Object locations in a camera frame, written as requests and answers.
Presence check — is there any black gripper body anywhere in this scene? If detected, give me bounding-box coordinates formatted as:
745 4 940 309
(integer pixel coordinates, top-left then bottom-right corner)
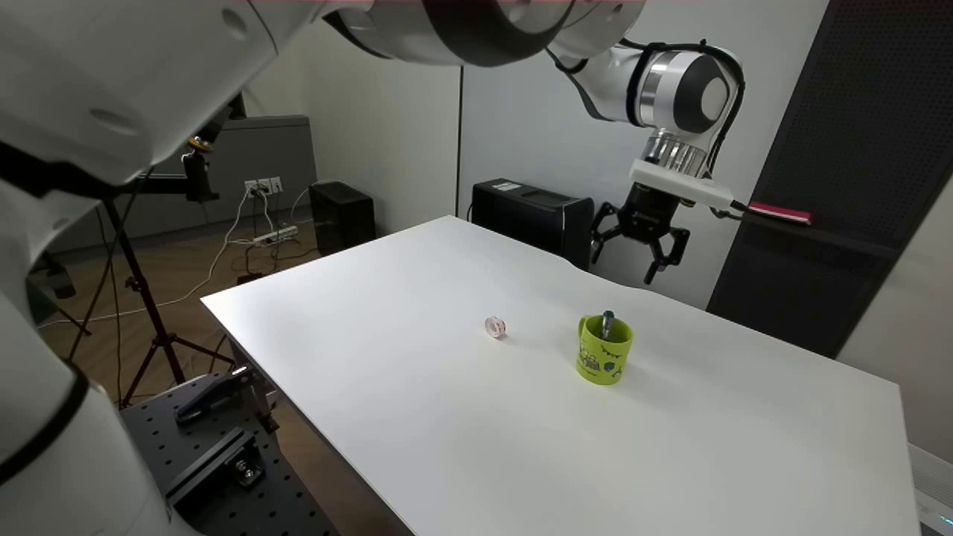
607 188 693 243

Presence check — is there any green printed mug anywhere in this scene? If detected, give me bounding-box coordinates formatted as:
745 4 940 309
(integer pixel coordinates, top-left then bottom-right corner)
574 309 636 391

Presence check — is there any wide black box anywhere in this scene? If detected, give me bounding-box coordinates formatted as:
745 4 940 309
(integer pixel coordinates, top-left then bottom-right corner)
471 175 596 270

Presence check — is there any red label strip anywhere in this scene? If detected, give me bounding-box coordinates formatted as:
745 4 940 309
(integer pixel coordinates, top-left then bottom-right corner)
745 200 815 228

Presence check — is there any dark cabinet panel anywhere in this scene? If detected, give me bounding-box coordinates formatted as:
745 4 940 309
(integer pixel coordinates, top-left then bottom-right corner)
705 0 953 359

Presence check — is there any small black box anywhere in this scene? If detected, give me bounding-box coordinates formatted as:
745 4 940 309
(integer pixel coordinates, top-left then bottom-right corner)
306 178 379 257

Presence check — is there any white power strip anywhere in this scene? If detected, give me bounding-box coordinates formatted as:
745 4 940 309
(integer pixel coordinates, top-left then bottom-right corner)
251 222 301 248

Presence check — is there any black clamp tool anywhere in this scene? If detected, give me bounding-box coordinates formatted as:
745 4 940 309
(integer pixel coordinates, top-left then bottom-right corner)
173 367 260 428

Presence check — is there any grey perforated breadboard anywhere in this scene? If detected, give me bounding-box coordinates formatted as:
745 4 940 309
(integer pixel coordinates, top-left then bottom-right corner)
115 370 342 536

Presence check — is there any grey metal mounting plate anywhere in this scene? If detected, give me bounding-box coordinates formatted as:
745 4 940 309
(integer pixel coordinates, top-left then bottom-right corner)
160 425 267 502

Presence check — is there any black tripod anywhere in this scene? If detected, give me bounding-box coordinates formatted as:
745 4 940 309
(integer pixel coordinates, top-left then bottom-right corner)
57 170 243 410

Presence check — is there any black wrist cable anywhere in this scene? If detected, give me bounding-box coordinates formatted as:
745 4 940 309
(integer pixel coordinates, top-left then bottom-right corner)
681 38 748 218

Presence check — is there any grey wall board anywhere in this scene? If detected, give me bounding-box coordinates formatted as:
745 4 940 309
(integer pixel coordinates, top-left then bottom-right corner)
42 112 318 251

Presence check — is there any white cable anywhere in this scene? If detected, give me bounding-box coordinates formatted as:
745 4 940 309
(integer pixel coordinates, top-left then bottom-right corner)
188 184 301 300

